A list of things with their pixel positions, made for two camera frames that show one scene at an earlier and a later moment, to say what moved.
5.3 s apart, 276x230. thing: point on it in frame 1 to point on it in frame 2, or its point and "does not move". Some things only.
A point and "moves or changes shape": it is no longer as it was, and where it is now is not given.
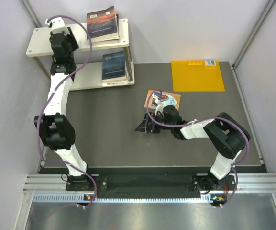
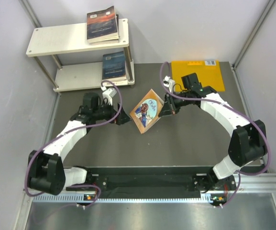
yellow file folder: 197,76 does not move
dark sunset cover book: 101,25 does not move
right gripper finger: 146,126 to 168,108
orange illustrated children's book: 156,99 moves or changes shape
